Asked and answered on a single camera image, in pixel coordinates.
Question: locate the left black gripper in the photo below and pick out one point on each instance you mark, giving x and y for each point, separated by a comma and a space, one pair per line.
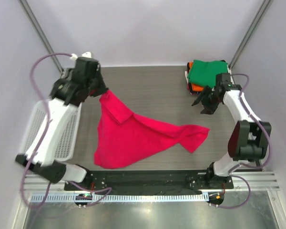
103, 88

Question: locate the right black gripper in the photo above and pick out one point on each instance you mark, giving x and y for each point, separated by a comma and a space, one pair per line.
209, 109

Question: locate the pink t shirt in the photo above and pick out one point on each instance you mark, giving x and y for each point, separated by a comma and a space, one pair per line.
125, 137

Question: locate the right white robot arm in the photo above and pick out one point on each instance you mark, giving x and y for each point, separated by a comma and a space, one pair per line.
250, 137

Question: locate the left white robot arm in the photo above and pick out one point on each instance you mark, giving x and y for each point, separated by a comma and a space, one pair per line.
66, 97

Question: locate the orange folded t shirt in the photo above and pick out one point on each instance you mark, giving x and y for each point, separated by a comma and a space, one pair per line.
193, 88

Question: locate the black folded t shirt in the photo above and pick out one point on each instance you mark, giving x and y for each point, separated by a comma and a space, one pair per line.
200, 74

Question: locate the green folded t shirt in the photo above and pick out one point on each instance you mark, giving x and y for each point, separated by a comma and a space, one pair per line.
204, 73

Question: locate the white folded t shirt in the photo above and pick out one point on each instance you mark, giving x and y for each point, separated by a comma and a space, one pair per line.
186, 76

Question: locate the white plastic basket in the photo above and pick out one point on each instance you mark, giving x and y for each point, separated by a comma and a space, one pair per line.
66, 145

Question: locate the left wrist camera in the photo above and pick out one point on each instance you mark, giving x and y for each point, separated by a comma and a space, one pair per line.
85, 67

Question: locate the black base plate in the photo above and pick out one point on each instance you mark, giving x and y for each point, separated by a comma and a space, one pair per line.
154, 182

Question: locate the aluminium rail frame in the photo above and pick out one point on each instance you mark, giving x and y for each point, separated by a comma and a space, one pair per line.
258, 181

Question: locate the white slotted cable duct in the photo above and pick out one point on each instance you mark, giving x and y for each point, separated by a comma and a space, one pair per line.
87, 197

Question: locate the right aluminium corner post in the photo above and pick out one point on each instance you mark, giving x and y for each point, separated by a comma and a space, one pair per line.
250, 31

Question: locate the aluminium corner post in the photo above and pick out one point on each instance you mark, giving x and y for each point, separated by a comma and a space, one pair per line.
36, 25
250, 31

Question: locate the left aluminium corner post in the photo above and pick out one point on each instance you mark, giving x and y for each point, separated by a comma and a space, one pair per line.
36, 25

